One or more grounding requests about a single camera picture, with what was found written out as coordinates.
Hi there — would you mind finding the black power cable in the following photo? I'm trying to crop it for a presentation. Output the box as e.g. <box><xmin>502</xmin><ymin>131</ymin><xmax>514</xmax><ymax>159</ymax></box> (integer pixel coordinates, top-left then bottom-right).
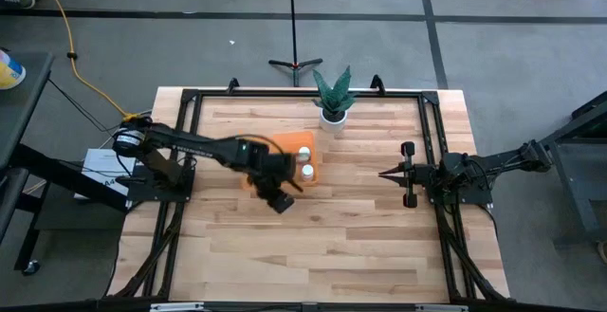
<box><xmin>46</xmin><ymin>78</ymin><xmax>125</xmax><ymax>137</ymax></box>

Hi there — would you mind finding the yellow blue wipes canister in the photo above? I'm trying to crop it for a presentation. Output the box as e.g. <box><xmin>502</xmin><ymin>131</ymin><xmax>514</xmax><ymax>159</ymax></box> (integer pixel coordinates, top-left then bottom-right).
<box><xmin>0</xmin><ymin>49</ymin><xmax>28</xmax><ymax>91</ymax></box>

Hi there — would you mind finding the yellow cable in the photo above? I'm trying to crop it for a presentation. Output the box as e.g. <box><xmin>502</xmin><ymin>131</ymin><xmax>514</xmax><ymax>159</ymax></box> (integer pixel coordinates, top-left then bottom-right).
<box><xmin>34</xmin><ymin>0</ymin><xmax>143</xmax><ymax>119</ymax></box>

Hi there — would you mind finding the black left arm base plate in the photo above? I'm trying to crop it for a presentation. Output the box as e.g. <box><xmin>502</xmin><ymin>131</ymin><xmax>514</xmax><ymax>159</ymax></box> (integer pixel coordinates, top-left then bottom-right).
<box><xmin>124</xmin><ymin>161</ymin><xmax>197</xmax><ymax>205</ymax></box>

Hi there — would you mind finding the black tripod stand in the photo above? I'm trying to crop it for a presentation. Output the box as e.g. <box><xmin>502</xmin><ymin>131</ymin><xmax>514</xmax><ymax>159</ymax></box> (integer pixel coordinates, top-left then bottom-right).
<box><xmin>267</xmin><ymin>0</ymin><xmax>324</xmax><ymax>88</ymax></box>

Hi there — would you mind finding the silver metal bracket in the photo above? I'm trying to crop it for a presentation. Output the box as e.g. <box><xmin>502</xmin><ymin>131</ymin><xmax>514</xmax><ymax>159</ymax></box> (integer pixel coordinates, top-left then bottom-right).
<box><xmin>150</xmin><ymin>302</ymin><xmax>206</xmax><ymax>312</ymax></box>

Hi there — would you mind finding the orange translucent plastic basket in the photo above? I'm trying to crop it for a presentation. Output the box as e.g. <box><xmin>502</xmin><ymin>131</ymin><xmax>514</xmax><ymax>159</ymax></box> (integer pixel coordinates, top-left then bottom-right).
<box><xmin>240</xmin><ymin>130</ymin><xmax>320</xmax><ymax>191</ymax></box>

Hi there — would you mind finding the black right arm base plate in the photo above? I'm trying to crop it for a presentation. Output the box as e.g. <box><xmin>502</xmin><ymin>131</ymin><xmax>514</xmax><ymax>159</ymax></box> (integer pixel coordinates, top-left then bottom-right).
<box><xmin>428</xmin><ymin>159</ymin><xmax>495</xmax><ymax>208</ymax></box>

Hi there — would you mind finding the white round plant pot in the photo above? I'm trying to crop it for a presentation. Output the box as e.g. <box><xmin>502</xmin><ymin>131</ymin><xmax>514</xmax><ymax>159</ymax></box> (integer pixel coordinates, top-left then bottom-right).
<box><xmin>319</xmin><ymin>107</ymin><xmax>348</xmax><ymax>135</ymax></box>

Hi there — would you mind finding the black aluminium table frame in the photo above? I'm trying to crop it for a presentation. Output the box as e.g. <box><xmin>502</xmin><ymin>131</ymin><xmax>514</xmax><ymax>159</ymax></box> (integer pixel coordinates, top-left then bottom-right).
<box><xmin>107</xmin><ymin>75</ymin><xmax>509</xmax><ymax>303</ymax></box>

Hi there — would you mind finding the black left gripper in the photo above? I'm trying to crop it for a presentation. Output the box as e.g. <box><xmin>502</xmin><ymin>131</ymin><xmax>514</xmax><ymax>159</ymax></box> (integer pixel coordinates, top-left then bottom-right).
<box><xmin>246</xmin><ymin>143</ymin><xmax>304</xmax><ymax>214</ymax></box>

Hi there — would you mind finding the white cardboard paper box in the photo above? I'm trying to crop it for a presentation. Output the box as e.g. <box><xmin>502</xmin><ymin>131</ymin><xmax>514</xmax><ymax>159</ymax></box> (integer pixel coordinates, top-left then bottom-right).
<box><xmin>75</xmin><ymin>147</ymin><xmax>139</xmax><ymax>201</ymax></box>

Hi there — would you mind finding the green snake plant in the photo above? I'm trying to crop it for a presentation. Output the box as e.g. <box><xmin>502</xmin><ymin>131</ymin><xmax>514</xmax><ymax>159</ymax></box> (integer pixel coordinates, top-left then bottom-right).
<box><xmin>311</xmin><ymin>64</ymin><xmax>359</xmax><ymax>117</ymax></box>

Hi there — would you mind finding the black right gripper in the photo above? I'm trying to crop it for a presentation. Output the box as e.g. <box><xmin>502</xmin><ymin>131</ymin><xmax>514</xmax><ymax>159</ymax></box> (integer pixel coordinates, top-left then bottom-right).
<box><xmin>377</xmin><ymin>140</ymin><xmax>435</xmax><ymax>210</ymax></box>

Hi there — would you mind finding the black equipment cart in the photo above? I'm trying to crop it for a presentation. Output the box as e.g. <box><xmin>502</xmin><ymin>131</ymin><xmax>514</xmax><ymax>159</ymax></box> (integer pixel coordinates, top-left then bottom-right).
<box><xmin>535</xmin><ymin>90</ymin><xmax>607</xmax><ymax>251</ymax></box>

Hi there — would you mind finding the black side table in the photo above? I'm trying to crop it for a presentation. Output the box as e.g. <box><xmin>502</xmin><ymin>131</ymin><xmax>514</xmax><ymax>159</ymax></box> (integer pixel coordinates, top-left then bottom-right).
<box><xmin>0</xmin><ymin>50</ymin><xmax>132</xmax><ymax>275</ymax></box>

